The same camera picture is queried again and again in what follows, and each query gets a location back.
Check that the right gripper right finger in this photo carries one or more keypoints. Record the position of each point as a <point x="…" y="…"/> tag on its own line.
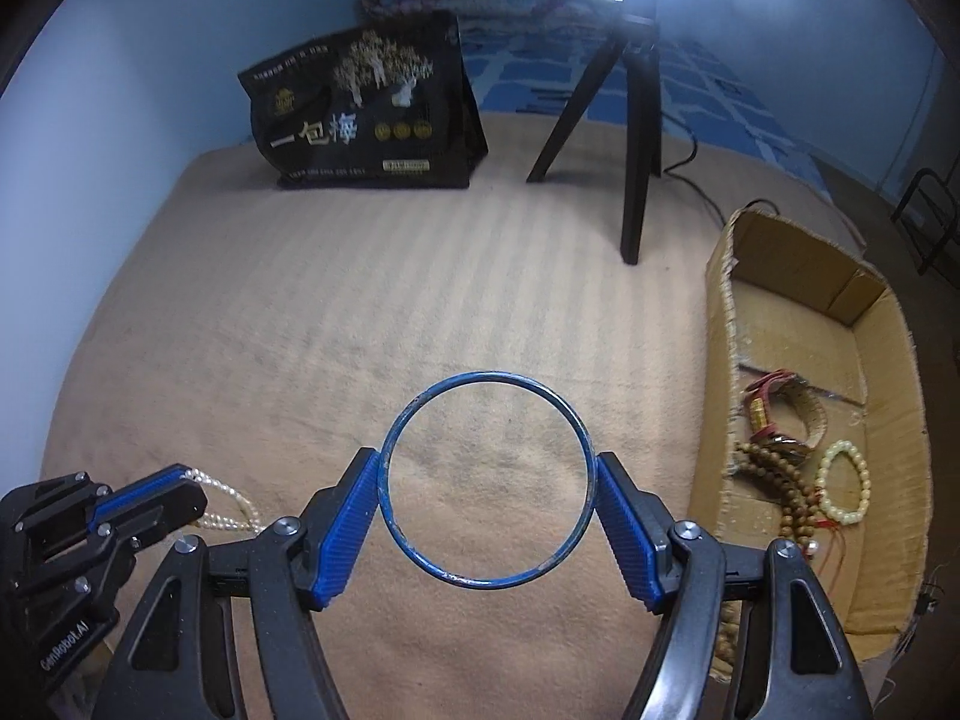
<point x="792" y="659"/>

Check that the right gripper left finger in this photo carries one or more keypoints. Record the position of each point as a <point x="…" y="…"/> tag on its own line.
<point x="177" y="657"/>

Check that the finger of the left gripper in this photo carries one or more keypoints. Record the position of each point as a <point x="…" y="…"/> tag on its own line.
<point x="131" y="519"/>

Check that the tan bed blanket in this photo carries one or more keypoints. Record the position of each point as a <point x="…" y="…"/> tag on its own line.
<point x="264" y="336"/>

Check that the cardboard box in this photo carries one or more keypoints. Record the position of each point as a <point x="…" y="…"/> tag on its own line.
<point x="814" y="423"/>

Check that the black snack bag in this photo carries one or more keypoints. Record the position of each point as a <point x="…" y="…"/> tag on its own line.
<point x="387" y="105"/>

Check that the black metal rack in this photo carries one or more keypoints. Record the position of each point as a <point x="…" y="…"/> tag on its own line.
<point x="928" y="213"/>

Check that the blue patterned bed sheet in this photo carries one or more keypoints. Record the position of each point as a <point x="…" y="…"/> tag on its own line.
<point x="533" y="74"/>

